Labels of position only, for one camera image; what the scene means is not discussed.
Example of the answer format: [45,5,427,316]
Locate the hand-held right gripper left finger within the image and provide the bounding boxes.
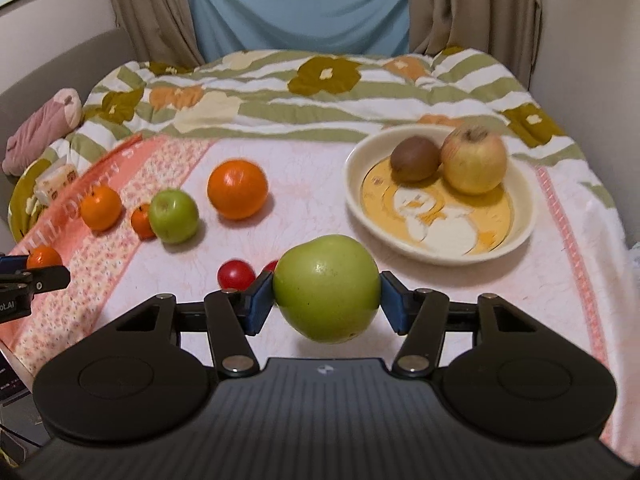
[115,271,275,379]

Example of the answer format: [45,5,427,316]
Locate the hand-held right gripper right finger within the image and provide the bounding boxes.
[382,271,539,380]

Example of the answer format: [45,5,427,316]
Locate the large green apple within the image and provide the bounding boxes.
[272,234,382,345]

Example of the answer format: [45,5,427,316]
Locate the mandarin with green stem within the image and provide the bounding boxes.
[80,185,124,232]

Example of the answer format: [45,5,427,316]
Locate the cream bowl with yellow print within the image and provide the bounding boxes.
[342,125,538,265]

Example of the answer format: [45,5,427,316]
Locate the small mandarin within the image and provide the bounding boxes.
[131,203,157,241]

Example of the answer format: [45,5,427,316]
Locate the large orange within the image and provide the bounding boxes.
[207,159,269,221]

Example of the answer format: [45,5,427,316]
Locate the small green apple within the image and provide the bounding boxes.
[148,188,201,245]

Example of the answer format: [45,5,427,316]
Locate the tissue packet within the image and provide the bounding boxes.
[34,162,78,206]

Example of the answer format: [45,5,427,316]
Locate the pink cloth bundle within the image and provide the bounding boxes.
[2,87,83,176]

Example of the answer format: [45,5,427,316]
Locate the brown kiwi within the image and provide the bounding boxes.
[390,135,442,183]

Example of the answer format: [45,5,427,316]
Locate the yellow red apple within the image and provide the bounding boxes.
[440,126,508,196]

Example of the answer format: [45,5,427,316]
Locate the grey sofa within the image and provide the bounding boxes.
[0,27,139,241]

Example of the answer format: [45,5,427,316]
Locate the green striped floral quilt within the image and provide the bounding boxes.
[7,47,617,241]

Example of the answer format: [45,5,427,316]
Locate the beige curtain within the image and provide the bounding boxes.
[406,0,544,86]
[102,0,206,67]

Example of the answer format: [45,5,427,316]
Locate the blue cloth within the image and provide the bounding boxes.
[182,0,412,61]

